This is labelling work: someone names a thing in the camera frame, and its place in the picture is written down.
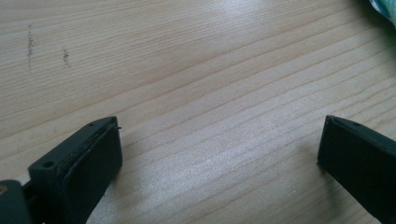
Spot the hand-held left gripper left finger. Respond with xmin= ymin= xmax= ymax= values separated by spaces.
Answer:
xmin=27 ymin=116 xmax=123 ymax=224

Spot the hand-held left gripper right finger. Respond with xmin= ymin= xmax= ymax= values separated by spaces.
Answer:
xmin=317 ymin=115 xmax=396 ymax=224

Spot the green white cloth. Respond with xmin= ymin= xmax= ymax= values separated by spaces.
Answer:
xmin=369 ymin=0 xmax=396 ymax=26

